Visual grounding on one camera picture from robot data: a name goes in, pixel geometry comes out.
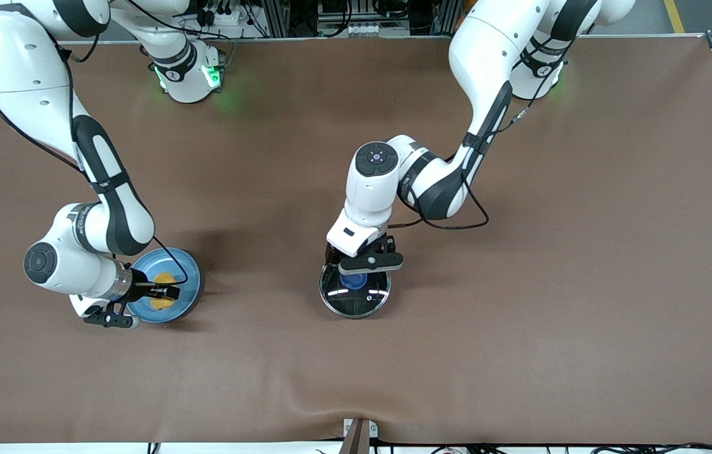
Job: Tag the blue round plate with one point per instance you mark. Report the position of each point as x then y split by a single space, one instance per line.
188 277

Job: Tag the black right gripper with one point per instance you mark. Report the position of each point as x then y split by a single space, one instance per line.
140 286

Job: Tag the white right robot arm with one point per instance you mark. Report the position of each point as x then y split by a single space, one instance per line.
110 208

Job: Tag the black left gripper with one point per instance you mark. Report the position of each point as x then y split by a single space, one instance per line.
383 244

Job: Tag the brown table mat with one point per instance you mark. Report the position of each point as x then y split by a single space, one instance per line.
519 353

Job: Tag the silver clamp bracket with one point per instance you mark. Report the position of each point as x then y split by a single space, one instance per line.
360 435

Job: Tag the yellow potato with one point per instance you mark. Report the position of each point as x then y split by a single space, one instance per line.
164 279

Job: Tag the white power strip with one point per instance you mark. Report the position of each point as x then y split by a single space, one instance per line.
223 19

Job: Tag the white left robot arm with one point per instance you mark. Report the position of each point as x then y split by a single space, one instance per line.
488 50

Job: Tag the glass lid with blue knob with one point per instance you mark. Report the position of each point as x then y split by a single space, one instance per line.
356 299

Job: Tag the grey control box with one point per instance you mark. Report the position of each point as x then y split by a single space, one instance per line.
349 28

